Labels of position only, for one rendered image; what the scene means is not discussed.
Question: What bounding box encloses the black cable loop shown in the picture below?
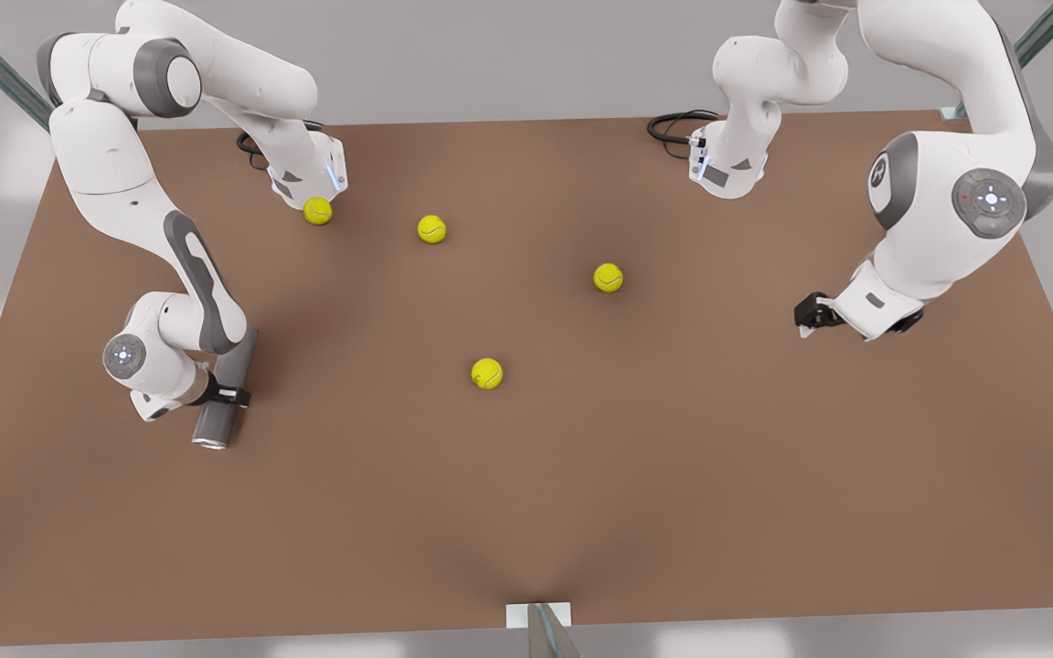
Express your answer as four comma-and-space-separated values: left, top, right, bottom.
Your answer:
236, 119, 326, 172
646, 110, 722, 161

